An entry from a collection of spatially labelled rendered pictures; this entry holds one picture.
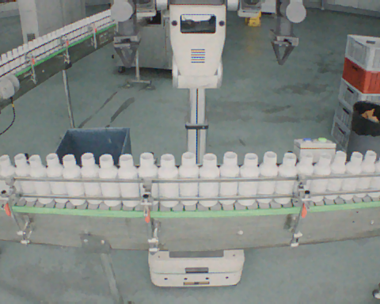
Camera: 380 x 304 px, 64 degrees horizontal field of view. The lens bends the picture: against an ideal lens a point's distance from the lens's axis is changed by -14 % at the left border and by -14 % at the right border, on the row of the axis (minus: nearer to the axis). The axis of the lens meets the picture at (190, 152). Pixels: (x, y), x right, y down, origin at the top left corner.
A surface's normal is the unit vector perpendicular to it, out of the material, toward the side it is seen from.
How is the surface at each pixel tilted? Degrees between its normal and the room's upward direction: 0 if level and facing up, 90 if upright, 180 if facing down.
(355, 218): 90
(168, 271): 90
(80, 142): 90
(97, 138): 90
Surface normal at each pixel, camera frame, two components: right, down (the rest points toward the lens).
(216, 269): 0.02, 0.55
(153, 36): -0.29, 0.52
